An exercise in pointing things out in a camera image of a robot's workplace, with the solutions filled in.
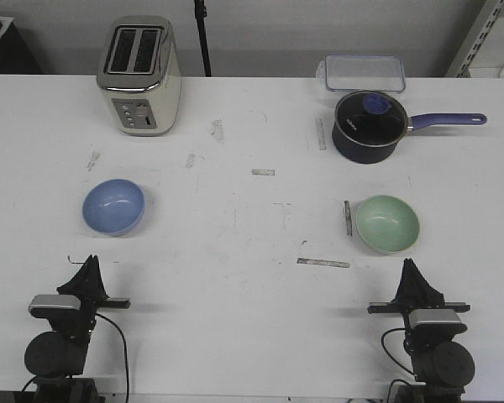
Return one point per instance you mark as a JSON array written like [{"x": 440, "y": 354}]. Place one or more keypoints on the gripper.
[
  {"x": 413, "y": 285},
  {"x": 74, "y": 318}
]

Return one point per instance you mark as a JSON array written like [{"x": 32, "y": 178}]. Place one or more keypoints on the green bowl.
[{"x": 387, "y": 224}]

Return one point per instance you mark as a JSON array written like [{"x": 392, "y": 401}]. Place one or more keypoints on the blue bowl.
[{"x": 113, "y": 207}]

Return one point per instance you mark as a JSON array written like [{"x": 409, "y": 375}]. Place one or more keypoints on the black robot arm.
[
  {"x": 441, "y": 367},
  {"x": 57, "y": 358}
]

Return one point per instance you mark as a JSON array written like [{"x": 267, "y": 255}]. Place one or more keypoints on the dark blue saucepan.
[{"x": 365, "y": 154}]

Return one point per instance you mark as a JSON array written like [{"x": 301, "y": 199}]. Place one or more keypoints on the glass pot lid blue knob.
[{"x": 371, "y": 118}]

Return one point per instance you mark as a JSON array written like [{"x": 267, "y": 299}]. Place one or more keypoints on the cream and chrome toaster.
[{"x": 139, "y": 75}]

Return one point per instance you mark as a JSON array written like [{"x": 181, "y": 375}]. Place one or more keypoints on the clear plastic food container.
[{"x": 347, "y": 73}]

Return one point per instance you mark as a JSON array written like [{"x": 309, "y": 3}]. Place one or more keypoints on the grey metal shelf upright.
[{"x": 481, "y": 54}]

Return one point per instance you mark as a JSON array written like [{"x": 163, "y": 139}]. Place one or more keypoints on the black tripod pole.
[{"x": 200, "y": 13}]

